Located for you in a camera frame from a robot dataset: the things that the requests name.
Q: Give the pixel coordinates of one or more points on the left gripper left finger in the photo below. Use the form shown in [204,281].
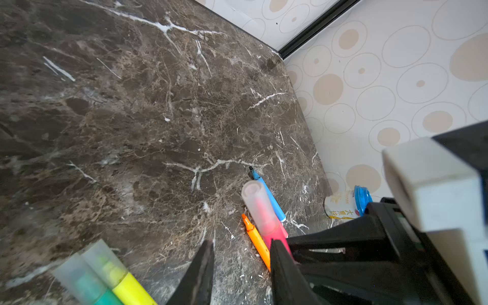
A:
[197,283]

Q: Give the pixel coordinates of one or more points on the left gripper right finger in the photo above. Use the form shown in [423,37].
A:
[287,283]

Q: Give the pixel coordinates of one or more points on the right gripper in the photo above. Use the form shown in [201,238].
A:
[378,258]

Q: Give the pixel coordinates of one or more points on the orange marker pen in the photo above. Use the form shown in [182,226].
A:
[257,241]

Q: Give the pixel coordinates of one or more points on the blue marker pen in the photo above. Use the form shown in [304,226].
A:
[278,211]

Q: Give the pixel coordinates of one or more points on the yellow marker pen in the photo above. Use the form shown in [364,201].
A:
[115,275]

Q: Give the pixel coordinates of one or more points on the pink marker pen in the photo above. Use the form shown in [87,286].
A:
[258,204]

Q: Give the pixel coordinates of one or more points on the green marker pen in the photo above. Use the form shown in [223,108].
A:
[83,283]

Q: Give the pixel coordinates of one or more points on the blue-lidded plastic cup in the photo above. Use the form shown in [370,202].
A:
[348,205]

